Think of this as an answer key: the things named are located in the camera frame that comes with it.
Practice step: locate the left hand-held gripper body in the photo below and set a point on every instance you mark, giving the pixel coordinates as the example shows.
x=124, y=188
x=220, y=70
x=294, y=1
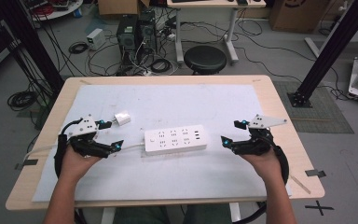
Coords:
x=85, y=127

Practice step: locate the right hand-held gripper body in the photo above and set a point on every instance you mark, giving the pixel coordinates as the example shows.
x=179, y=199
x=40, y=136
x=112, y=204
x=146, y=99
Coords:
x=259, y=140

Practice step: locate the white power adapter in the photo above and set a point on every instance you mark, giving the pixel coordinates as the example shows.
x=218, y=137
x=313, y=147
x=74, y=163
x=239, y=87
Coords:
x=122, y=118

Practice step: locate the white power strip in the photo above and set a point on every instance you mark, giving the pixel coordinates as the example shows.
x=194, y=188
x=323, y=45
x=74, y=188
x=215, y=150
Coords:
x=175, y=140

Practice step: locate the person's right hand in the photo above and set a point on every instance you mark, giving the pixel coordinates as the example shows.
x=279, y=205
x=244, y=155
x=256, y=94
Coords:
x=262, y=165

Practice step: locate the person's left hand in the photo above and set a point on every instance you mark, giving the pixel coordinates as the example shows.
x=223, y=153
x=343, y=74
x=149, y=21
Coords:
x=76, y=163

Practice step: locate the light wooden table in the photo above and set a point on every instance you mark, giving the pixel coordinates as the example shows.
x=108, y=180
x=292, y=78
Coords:
x=278, y=102

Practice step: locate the grey tape strip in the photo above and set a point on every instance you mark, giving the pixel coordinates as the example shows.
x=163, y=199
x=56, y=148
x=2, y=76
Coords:
x=315, y=173
x=28, y=162

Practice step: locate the white table mat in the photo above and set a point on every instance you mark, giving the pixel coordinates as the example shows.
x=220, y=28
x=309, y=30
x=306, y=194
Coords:
x=167, y=102

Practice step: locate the grey floor mat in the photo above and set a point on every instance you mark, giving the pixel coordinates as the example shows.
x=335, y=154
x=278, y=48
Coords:
x=323, y=115

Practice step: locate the person's right leg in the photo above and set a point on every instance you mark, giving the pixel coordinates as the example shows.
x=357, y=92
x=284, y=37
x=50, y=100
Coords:
x=208, y=214

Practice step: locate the black round stool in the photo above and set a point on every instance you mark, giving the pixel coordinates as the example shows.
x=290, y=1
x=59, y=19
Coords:
x=205, y=59

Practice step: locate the white bench power supply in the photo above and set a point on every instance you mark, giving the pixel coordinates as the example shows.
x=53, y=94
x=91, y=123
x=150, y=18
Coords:
x=95, y=39

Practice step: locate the black computer tower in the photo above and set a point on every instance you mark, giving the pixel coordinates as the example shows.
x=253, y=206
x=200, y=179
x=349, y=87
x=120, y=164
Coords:
x=147, y=31
x=126, y=37

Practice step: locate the small cardboard box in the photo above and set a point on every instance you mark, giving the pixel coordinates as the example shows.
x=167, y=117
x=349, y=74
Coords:
x=118, y=6

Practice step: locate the round white table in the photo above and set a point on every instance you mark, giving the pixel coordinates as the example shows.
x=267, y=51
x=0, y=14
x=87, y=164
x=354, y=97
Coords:
x=62, y=11

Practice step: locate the large cardboard box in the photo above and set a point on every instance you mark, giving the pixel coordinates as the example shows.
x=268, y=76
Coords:
x=298, y=15

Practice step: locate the white desk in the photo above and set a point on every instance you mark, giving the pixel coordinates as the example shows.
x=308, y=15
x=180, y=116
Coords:
x=217, y=3

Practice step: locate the black aluminium stand post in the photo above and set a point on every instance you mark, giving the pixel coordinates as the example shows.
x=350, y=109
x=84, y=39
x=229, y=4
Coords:
x=332, y=46
x=34, y=46

